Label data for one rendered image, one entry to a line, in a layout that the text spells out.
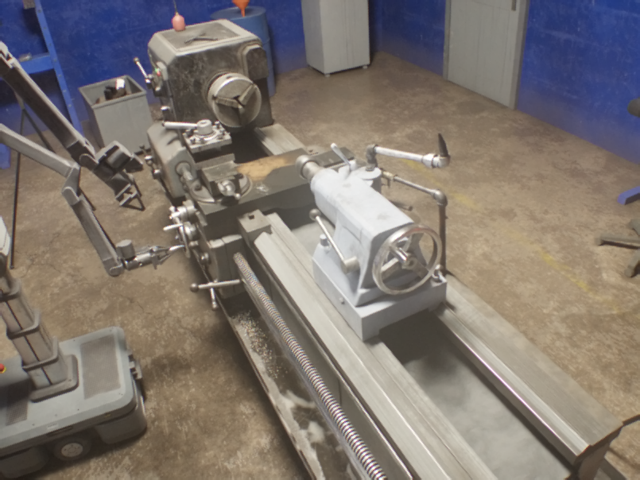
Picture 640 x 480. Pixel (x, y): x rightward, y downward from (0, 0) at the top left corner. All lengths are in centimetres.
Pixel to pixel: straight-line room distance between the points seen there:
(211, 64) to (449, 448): 212
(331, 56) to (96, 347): 450
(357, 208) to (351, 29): 487
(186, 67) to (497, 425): 212
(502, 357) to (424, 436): 35
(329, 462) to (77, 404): 115
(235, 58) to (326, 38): 343
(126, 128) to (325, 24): 254
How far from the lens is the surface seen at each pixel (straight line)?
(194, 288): 217
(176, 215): 224
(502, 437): 158
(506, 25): 532
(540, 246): 349
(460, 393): 165
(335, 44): 627
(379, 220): 152
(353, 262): 153
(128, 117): 486
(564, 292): 319
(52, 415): 252
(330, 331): 164
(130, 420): 251
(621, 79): 463
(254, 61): 282
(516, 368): 159
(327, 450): 191
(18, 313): 235
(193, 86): 281
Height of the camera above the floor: 201
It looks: 35 degrees down
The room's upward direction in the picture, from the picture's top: 5 degrees counter-clockwise
